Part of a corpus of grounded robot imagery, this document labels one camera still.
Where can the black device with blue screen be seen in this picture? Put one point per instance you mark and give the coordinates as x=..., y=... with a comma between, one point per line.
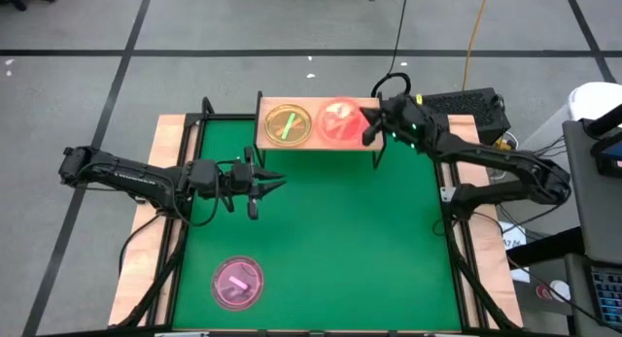
x=607, y=162

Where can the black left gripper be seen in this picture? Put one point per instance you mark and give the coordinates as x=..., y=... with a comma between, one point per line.
x=243, y=179

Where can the black metal rig frame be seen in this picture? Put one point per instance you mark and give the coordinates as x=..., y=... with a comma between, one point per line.
x=233, y=117

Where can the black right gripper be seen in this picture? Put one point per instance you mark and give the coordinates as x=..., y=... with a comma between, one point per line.
x=405, y=121

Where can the yellow plug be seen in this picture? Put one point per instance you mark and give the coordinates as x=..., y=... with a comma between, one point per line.
x=502, y=146

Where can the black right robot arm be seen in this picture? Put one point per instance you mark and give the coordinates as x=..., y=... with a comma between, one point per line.
x=486, y=155

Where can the transparent pink plastic plate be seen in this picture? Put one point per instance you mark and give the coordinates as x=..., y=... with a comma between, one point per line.
x=340, y=109
x=237, y=283

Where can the black computer case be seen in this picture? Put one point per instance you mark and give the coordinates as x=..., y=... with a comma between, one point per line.
x=471, y=109

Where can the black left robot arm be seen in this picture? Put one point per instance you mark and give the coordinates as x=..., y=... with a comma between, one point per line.
x=136, y=177

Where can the white waste bin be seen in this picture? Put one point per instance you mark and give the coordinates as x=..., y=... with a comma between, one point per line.
x=597, y=99

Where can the wooden shelf with black legs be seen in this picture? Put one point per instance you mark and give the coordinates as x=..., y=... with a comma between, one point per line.
x=316, y=142

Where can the grey metal cart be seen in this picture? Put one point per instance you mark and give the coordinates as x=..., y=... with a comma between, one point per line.
x=597, y=206

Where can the white paper sheet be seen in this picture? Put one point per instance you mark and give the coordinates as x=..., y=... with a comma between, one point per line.
x=512, y=240

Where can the green table mat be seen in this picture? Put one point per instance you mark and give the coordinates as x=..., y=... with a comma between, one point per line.
x=316, y=240

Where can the backlit keyboard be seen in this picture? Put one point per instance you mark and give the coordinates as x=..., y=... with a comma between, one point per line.
x=607, y=298

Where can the white and red round lid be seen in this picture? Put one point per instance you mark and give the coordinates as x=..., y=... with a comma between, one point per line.
x=559, y=289

